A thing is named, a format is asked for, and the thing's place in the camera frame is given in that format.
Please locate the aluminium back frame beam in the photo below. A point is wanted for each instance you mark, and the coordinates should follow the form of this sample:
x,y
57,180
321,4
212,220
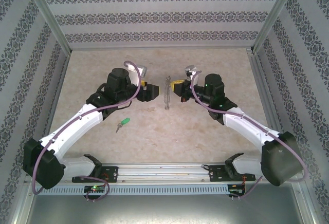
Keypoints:
x,y
164,48

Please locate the grey metal sheet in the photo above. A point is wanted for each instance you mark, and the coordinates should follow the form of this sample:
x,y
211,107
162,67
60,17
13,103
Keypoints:
x,y
164,211

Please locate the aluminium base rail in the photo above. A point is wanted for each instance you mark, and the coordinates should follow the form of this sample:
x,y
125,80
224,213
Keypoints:
x,y
164,172

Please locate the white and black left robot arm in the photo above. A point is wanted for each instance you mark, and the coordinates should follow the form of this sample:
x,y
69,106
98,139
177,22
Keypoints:
x,y
77,121

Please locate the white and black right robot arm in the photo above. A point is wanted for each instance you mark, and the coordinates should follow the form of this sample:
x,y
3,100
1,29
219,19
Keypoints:
x,y
244,123

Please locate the aluminium side rail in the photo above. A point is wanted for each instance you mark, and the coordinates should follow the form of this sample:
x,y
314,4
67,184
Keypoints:
x,y
260,80

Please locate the aluminium frame post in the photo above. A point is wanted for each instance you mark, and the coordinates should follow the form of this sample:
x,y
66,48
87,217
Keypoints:
x,y
46,13
276,13

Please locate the green-capped key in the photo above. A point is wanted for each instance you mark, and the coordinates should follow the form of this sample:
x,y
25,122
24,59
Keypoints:
x,y
125,121

